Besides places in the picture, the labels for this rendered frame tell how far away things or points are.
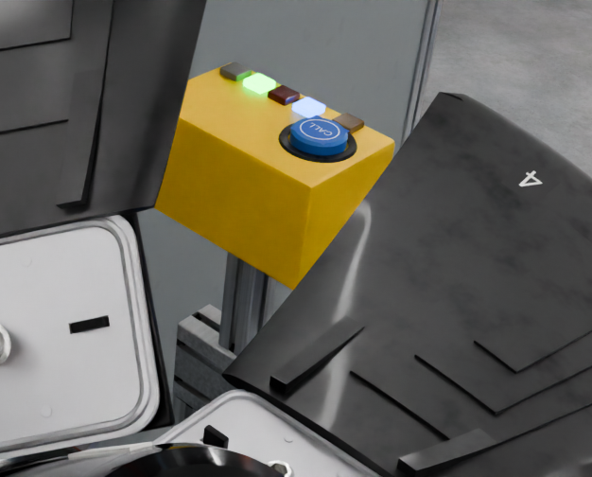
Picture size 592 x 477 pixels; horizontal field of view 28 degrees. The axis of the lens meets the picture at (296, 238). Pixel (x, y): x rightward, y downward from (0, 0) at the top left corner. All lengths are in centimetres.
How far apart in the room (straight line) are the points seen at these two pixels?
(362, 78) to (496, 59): 187
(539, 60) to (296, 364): 327
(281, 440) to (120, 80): 15
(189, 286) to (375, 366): 121
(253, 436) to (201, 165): 44
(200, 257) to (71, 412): 130
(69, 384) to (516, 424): 18
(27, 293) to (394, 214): 22
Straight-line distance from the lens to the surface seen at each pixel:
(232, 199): 83
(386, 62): 183
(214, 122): 84
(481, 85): 345
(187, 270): 163
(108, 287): 34
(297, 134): 82
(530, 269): 52
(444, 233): 52
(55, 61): 36
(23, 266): 35
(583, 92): 355
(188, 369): 100
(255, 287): 91
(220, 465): 31
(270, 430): 43
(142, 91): 35
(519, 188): 56
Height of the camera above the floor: 148
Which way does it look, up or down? 34 degrees down
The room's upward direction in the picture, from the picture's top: 8 degrees clockwise
